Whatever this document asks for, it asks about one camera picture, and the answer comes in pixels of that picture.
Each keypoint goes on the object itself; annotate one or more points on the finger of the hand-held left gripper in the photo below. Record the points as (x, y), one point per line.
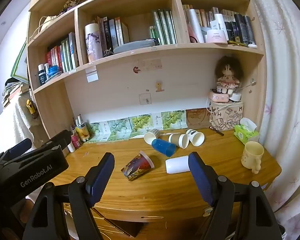
(16, 150)
(60, 138)

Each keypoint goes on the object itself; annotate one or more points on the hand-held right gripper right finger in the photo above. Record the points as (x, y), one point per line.
(201, 180)

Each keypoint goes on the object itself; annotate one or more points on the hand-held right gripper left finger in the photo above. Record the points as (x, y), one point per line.
(101, 177)

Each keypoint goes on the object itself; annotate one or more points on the plain white cup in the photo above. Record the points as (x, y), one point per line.
(176, 165)

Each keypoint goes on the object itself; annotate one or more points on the red patterned paper cup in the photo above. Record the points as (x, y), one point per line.
(137, 167)

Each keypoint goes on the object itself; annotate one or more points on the white paper cup dark logo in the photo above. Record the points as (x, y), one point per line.
(196, 137)

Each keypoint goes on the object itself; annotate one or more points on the brown paper cup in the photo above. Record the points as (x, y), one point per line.
(176, 140)

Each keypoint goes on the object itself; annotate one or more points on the blue plastic cup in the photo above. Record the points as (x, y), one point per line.
(163, 147)

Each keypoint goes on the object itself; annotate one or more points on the grey patterned paper cup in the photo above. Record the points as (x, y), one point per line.
(151, 136)

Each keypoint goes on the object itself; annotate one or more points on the pink small bottle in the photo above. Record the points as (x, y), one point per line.
(76, 141)

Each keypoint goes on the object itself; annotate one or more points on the white lace cloth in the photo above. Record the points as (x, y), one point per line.
(12, 127)

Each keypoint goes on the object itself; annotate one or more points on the orange liquid bottle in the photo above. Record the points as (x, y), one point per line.
(83, 131)

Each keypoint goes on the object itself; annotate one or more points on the wooden desk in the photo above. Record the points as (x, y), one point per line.
(165, 190)

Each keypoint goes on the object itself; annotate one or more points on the green leaf print packet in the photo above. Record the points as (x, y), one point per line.
(140, 123)
(98, 132)
(118, 128)

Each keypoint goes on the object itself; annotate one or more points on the yellow hanging toy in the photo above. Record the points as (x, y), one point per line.
(30, 106)

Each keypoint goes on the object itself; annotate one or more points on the dark pen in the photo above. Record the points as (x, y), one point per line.
(217, 131)

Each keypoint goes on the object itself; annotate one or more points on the cream ceramic mug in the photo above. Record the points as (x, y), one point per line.
(251, 157)

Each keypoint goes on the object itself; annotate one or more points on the thin wooden stick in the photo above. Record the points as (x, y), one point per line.
(171, 133)

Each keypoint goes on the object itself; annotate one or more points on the stack of books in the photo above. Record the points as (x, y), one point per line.
(13, 92)

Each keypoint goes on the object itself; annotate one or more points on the wooden face plaque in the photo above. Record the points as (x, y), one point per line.
(197, 118)

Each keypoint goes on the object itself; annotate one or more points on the green tissue pack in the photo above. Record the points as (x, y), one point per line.
(246, 133)

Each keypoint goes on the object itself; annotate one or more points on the dark glass bottle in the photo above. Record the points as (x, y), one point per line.
(42, 76)

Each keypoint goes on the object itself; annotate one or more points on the blue lidded jar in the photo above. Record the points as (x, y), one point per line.
(54, 71)

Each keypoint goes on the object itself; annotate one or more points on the white box with cube print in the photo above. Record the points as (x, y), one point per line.
(226, 117)

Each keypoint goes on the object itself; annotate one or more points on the white paper label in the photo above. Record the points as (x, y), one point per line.
(92, 75)

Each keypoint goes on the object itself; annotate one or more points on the row of red green books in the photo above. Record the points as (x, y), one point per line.
(65, 55)

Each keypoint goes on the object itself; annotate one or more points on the green framed picture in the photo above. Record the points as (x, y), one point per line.
(21, 63)

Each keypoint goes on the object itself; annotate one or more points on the pink small device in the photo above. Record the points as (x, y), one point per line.
(218, 97)

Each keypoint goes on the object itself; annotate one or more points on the white charger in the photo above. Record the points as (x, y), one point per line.
(235, 97)

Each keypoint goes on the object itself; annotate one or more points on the white canister with ink print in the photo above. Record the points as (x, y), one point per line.
(93, 43)

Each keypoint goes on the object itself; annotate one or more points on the curly-haired rag doll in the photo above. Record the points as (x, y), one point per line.
(227, 77)

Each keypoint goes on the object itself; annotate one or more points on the beige cloth bag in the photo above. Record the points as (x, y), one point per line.
(46, 23)

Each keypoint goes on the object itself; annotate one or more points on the wooden bookshelf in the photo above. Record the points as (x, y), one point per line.
(165, 67)

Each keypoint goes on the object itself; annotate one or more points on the grey flat pouch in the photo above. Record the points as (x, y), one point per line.
(133, 46)

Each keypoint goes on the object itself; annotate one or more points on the row of dark books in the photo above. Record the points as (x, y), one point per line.
(112, 32)

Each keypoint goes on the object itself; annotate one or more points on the white flower print curtain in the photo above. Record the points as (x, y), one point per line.
(285, 80)

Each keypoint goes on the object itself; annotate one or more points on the floral handbag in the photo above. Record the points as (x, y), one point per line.
(71, 3)

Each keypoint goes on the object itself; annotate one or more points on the black cosmetic tube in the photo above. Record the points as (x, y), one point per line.
(240, 28)
(249, 30)

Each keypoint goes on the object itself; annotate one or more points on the white cosmetic bottle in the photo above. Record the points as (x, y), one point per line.
(218, 22)

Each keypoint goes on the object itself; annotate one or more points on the row of pale books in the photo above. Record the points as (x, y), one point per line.
(197, 20)

